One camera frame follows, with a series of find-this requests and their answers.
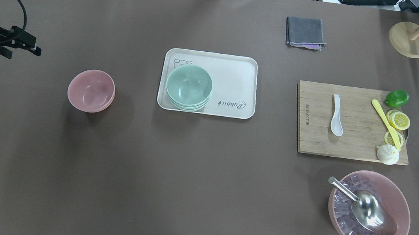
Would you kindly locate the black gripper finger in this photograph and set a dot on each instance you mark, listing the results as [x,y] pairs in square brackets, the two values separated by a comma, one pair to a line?
[24,40]

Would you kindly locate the small pink bowl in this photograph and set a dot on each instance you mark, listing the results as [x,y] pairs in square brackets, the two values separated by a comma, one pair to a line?
[91,91]

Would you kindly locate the white ceramic spoon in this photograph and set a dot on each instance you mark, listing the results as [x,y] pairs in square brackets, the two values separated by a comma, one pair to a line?
[335,123]

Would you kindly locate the large pink bowl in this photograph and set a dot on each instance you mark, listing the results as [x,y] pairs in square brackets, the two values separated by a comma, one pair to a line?
[388,194]

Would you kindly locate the stacked green bowls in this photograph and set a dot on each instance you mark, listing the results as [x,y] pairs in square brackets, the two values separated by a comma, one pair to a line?
[189,87]

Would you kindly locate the cream rabbit tray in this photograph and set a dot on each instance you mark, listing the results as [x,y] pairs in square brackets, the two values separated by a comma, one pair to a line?
[234,82]

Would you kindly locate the grey folded cloth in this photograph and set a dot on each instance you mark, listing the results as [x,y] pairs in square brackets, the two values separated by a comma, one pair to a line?
[304,32]

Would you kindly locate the wooden cutting board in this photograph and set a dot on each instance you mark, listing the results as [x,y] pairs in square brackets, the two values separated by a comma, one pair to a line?
[363,130]

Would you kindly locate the single lemon slice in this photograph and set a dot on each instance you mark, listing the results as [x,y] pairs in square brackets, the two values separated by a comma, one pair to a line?
[389,139]

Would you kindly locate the green toy lime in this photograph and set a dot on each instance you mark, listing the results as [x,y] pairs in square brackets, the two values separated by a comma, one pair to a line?
[397,98]

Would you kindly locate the white toy bun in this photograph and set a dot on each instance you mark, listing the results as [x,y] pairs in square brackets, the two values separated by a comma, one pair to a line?
[387,154]

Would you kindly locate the lemon slice pair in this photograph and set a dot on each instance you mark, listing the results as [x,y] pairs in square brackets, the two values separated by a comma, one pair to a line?
[398,120]

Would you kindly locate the metal ice scoop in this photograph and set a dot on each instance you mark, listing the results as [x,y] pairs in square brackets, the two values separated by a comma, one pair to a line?
[367,210]

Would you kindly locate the wooden mug tree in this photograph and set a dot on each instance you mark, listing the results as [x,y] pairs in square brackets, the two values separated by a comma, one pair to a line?
[404,37]

